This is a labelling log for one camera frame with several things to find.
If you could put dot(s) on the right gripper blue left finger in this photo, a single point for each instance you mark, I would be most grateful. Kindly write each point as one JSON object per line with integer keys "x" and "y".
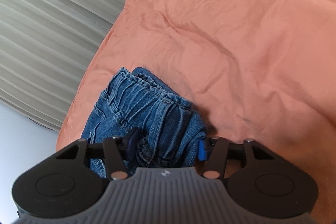
{"x": 115, "y": 147}

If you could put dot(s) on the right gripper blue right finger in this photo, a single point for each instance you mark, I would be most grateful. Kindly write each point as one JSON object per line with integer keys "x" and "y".
{"x": 206, "y": 146}

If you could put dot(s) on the blue denim jeans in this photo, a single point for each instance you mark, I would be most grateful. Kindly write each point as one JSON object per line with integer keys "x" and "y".
{"x": 170, "y": 126}

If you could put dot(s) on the orange bed sheet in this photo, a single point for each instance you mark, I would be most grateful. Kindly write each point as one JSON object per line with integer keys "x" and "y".
{"x": 260, "y": 69}

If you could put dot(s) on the beige pleated curtain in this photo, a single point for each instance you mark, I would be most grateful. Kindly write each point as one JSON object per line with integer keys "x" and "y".
{"x": 46, "y": 46}

